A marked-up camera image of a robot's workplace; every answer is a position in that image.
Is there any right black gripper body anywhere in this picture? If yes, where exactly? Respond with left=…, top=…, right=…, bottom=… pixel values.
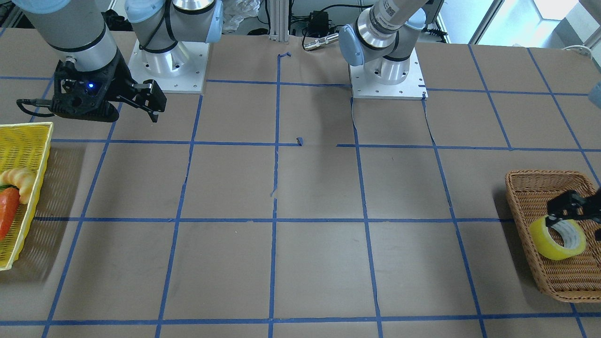
left=49, top=50, right=137, bottom=113

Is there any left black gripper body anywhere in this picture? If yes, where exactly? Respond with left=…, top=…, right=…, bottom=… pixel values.
left=582, top=188, right=601, bottom=221

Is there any yellow tape roll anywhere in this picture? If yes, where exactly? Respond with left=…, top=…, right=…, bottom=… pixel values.
left=528, top=217, right=586, bottom=261

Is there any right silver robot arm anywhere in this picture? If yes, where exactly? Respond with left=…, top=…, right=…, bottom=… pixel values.
left=14, top=0, right=224, bottom=123

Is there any brown wicker basket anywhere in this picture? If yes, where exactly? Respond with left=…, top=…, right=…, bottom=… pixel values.
left=505, top=169, right=601, bottom=302

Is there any yellow woven basket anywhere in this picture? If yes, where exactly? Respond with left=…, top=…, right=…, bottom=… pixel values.
left=0, top=122, right=54, bottom=271

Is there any toy croissant bread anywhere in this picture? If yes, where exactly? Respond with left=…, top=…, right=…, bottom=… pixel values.
left=0, top=168, right=37, bottom=205

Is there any orange toy carrot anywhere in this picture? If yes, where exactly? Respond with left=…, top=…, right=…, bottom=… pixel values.
left=0, top=186, right=20, bottom=240

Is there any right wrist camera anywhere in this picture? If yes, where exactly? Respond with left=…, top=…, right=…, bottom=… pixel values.
left=16, top=71, right=119, bottom=123

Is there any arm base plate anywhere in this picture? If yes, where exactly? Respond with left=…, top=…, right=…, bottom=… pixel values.
left=348, top=48, right=429, bottom=100
left=128, top=40, right=212, bottom=94

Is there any aluminium frame post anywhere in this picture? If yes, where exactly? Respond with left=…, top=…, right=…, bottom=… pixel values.
left=265, top=0, right=292, bottom=44

